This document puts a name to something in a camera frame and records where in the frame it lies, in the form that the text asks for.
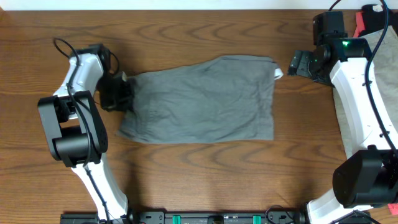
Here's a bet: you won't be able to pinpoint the red cloth corner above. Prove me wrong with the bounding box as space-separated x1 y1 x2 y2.
387 203 398 215

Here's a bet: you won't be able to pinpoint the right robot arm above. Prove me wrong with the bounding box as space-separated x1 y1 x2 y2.
288 11 397 223

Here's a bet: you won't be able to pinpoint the beige shorts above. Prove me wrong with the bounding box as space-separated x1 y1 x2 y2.
333 26 397 157

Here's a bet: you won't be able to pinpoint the red garment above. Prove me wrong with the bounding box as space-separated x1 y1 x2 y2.
353 12 366 38

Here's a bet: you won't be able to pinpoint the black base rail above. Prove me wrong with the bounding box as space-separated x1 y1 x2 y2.
60 210 373 224

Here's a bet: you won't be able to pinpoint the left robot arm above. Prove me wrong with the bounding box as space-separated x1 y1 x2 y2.
37 44 139 223

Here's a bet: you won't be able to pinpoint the black garment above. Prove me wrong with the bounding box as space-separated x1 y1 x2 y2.
359 4 397 37

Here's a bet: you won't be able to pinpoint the grey shorts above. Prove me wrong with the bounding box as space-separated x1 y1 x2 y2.
119 55 284 144

